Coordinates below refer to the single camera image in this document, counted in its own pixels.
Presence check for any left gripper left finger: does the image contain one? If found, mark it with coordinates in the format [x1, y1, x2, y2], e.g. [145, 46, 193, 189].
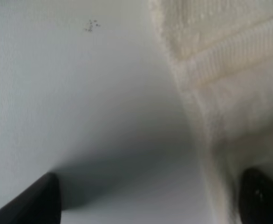
[0, 173, 62, 224]

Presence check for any white towel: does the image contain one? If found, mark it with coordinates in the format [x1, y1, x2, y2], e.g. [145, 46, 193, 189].
[150, 0, 273, 224]

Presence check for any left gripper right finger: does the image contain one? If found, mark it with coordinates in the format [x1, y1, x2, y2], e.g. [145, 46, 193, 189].
[239, 168, 273, 224]

